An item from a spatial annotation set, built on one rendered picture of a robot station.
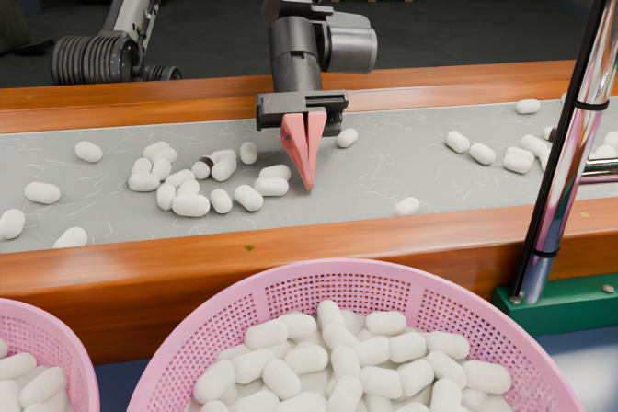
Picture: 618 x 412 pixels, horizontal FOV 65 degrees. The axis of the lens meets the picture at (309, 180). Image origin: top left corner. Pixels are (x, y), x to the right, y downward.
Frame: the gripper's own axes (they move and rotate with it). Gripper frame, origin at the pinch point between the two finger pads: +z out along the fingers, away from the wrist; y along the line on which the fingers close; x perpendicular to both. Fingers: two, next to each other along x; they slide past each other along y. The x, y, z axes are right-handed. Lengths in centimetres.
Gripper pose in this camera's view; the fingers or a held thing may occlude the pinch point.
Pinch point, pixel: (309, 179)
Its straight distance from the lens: 53.1
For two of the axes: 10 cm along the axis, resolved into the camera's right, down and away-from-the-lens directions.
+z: 1.1, 9.3, -3.4
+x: -1.0, 3.5, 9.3
